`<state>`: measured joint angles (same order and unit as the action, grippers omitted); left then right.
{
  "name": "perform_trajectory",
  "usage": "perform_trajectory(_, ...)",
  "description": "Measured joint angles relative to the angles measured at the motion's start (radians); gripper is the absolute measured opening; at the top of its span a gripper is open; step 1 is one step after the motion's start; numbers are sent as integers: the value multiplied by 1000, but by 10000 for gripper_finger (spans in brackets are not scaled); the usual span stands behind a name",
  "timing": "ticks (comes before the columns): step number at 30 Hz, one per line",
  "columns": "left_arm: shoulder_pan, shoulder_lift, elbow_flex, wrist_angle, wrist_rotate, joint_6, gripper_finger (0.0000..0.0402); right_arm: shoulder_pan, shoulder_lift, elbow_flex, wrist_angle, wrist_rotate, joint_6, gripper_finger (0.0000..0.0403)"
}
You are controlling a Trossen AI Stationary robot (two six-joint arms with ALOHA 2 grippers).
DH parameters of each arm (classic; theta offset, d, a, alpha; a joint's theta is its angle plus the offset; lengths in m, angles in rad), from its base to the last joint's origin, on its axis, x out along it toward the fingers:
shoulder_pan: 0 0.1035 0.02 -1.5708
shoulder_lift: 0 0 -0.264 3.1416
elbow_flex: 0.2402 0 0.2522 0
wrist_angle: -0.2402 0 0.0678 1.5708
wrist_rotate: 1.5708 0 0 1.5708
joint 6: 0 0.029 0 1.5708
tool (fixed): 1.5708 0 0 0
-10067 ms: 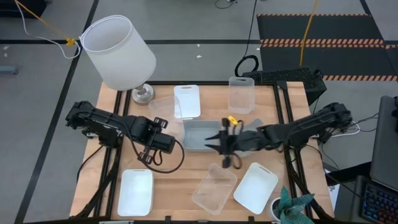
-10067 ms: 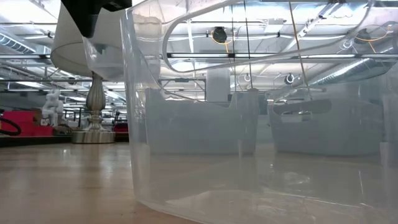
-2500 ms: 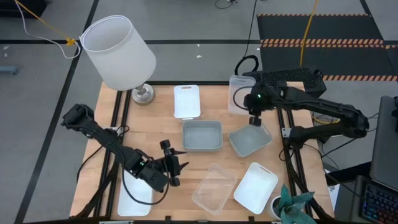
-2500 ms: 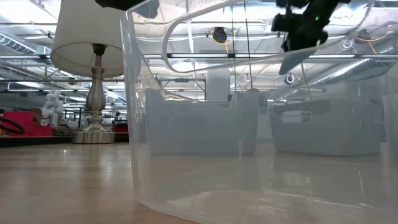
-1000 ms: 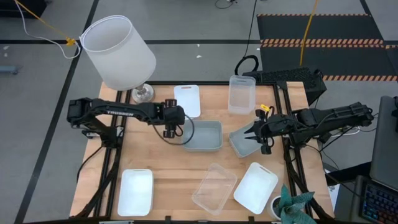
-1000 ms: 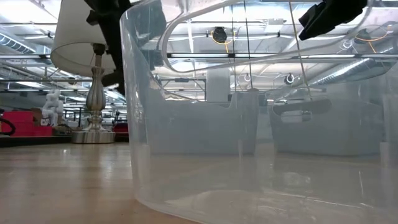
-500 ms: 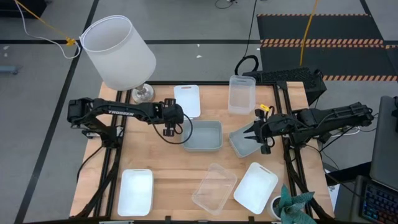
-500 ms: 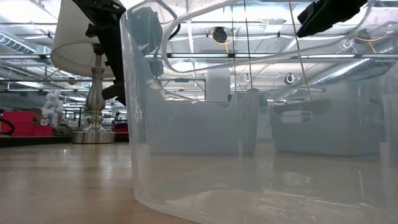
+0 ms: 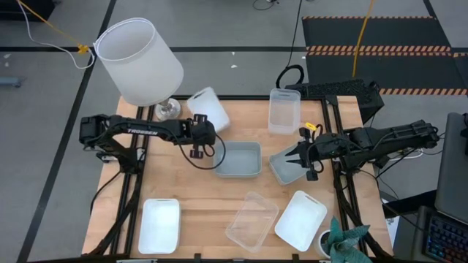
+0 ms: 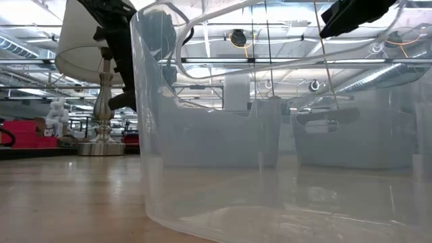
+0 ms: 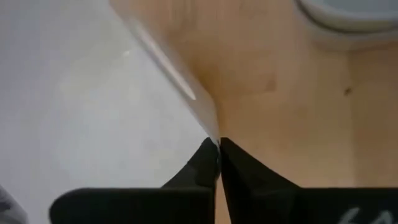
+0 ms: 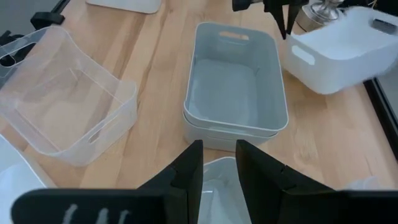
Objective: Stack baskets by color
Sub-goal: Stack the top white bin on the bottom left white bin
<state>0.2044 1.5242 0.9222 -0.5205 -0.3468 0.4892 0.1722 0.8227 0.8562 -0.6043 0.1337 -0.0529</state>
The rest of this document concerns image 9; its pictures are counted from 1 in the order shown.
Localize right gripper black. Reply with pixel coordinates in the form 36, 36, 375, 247
284, 127, 347, 182

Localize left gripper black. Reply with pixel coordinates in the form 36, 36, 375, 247
182, 113, 217, 159

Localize white plastic basket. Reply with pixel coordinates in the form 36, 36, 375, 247
273, 189, 328, 253
137, 197, 182, 255
186, 86, 231, 133

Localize white plant pot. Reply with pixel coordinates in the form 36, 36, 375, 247
317, 231, 332, 261

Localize teal cloth in cup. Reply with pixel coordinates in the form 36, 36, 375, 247
321, 218, 371, 263

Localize white shade table lamp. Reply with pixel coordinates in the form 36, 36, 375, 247
93, 17, 185, 122

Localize black hazard-striped floor mat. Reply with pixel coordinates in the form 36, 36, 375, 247
301, 15, 468, 97

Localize gray laptop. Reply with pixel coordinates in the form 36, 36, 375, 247
434, 111, 468, 226

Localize backlit black keyboard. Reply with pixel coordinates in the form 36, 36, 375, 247
423, 214, 468, 263

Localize small gray floor object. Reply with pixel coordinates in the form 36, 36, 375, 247
0, 75, 27, 88

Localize black box on floor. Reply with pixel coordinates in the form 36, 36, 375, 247
0, 0, 56, 22

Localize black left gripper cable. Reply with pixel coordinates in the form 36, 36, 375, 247
175, 133, 227, 171

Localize black aluminium table frame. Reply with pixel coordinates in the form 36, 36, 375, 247
82, 94, 394, 263

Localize black hanging cable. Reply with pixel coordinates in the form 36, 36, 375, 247
275, 0, 306, 91

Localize long yellow hanging cable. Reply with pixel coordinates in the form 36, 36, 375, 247
352, 0, 376, 79

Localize thin black floor cable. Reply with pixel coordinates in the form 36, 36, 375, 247
252, 0, 279, 12

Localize white floor cable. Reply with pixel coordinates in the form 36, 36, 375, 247
15, 0, 97, 71

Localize yellow cable with plug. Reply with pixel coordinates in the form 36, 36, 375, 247
15, 0, 91, 56

